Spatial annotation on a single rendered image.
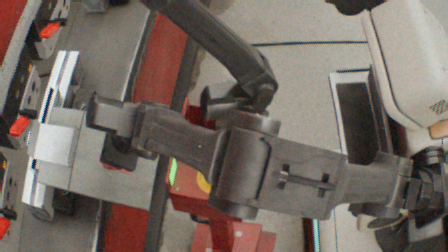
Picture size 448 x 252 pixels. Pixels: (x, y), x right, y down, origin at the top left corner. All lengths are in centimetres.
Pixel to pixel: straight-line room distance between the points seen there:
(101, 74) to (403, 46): 80
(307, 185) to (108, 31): 102
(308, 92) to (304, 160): 184
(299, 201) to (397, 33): 46
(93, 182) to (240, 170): 66
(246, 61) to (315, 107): 122
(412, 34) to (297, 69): 156
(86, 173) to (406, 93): 67
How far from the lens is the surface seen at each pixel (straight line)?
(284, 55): 266
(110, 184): 139
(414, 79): 109
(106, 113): 117
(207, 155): 84
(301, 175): 76
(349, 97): 141
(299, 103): 257
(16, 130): 113
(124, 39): 169
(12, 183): 121
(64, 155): 143
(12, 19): 111
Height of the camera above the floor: 227
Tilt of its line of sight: 64 degrees down
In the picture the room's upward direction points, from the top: 4 degrees counter-clockwise
